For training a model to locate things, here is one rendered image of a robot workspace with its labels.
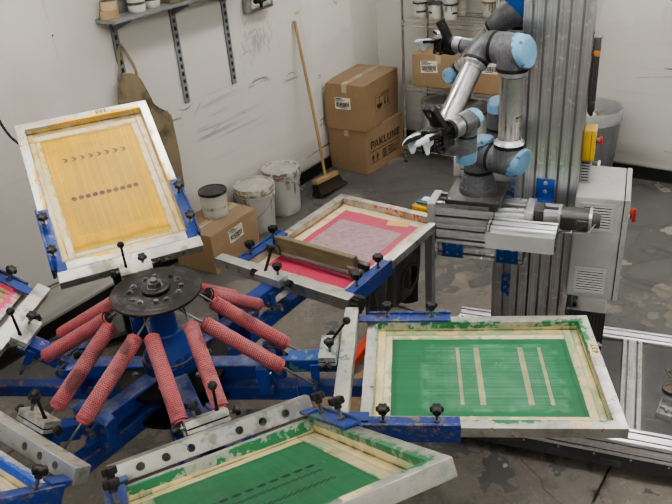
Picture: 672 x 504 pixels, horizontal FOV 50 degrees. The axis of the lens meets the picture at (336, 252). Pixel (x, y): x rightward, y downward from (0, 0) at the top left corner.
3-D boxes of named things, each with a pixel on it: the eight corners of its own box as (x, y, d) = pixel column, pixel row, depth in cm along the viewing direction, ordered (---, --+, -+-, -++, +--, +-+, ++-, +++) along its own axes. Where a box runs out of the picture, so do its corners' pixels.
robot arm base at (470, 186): (499, 184, 299) (500, 161, 295) (493, 199, 287) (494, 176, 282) (463, 181, 305) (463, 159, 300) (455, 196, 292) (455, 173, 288)
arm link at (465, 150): (456, 154, 267) (456, 126, 262) (481, 161, 260) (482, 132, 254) (443, 161, 262) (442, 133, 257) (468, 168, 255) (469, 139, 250)
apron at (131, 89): (180, 184, 508) (150, 32, 457) (187, 186, 505) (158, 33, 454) (121, 215, 472) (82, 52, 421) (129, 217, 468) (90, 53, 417)
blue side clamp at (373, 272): (382, 271, 307) (382, 256, 304) (392, 273, 305) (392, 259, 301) (342, 305, 287) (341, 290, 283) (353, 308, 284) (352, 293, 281)
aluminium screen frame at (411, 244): (341, 200, 369) (340, 193, 368) (444, 224, 338) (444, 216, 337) (238, 270, 315) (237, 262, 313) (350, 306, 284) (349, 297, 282)
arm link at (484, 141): (474, 159, 299) (475, 128, 292) (502, 167, 290) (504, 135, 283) (457, 169, 291) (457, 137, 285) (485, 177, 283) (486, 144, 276)
